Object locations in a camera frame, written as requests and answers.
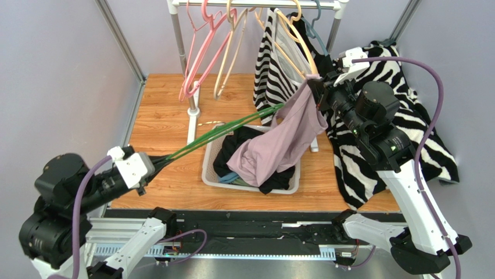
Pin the grey-blue hanger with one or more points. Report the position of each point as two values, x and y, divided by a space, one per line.
307 31

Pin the blue tank top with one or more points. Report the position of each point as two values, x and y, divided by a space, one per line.
228 178

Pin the black tank top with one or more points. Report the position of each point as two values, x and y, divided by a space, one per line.
325 66

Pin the metal clothes rack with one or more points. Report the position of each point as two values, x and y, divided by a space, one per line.
215 6

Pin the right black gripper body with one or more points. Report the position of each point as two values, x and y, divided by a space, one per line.
319 92

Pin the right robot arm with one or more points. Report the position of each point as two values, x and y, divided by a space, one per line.
426 244

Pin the black garment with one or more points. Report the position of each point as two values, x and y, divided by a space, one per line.
232 142

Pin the thin pink wire hanger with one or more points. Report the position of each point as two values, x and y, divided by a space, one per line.
212 21

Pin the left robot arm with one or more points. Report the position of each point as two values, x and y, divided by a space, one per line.
55 235

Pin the cream hanger with striped top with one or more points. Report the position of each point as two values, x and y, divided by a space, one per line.
305 68

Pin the white plastic laundry basket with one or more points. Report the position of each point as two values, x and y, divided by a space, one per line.
209 176

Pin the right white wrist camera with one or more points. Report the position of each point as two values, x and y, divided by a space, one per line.
351 70

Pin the black white striped top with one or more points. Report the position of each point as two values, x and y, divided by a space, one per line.
275 80

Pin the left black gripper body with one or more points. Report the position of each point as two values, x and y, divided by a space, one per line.
143 181

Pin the green hanger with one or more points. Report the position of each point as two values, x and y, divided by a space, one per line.
222 130

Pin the beige wooden hanger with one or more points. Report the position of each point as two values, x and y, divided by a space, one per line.
238 22

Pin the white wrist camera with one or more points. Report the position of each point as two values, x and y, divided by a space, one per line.
134 168
351 70

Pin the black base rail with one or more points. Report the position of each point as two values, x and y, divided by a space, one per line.
259 232

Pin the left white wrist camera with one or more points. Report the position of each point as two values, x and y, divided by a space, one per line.
134 168

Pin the mauve tank top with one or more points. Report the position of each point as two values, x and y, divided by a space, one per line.
294 127

